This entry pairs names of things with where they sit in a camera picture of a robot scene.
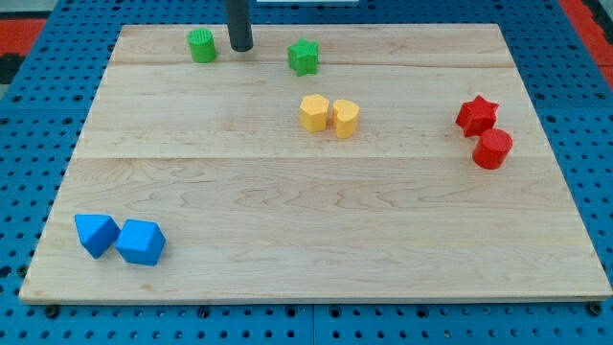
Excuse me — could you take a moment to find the green cylinder block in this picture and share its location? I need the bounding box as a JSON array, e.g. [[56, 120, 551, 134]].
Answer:
[[187, 28, 216, 63]]

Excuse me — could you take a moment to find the yellow hexagon block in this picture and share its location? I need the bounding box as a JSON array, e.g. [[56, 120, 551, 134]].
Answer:
[[300, 94, 329, 132]]

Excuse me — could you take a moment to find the yellow heart block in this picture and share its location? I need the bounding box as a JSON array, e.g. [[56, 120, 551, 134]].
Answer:
[[332, 100, 360, 139]]

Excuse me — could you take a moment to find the wooden board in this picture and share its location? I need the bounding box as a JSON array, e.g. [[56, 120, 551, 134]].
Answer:
[[20, 24, 612, 305]]

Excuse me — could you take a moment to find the green star block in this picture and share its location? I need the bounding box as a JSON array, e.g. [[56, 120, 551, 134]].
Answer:
[[287, 38, 319, 77]]

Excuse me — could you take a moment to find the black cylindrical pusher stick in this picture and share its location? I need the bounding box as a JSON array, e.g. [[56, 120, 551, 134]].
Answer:
[[224, 0, 253, 53]]

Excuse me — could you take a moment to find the blue cube block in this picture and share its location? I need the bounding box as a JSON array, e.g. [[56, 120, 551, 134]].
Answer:
[[115, 219, 166, 266]]

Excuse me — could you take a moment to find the red star block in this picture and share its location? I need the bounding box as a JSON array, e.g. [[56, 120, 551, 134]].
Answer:
[[455, 95, 499, 137]]

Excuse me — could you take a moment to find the red cylinder block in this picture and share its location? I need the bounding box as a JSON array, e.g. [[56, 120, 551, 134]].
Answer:
[[472, 128, 513, 170]]

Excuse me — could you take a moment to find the blue triangle block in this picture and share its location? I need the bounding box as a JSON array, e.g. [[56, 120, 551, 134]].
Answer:
[[74, 214, 120, 259]]

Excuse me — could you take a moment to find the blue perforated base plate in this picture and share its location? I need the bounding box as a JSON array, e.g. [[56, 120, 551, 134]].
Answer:
[[1, 1, 612, 344]]

